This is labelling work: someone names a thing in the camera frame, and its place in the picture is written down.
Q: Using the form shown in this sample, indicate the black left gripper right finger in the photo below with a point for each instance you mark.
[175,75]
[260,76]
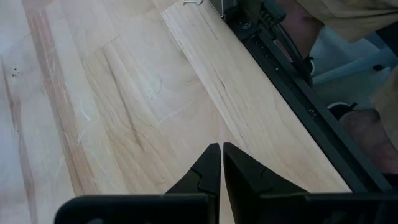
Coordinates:
[242,180]

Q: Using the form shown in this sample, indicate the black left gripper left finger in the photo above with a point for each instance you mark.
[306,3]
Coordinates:
[208,177]

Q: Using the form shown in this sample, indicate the person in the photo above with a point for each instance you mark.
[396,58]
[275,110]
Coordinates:
[370,137]

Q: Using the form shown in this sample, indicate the black aluminium rig frame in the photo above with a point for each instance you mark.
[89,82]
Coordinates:
[317,121]

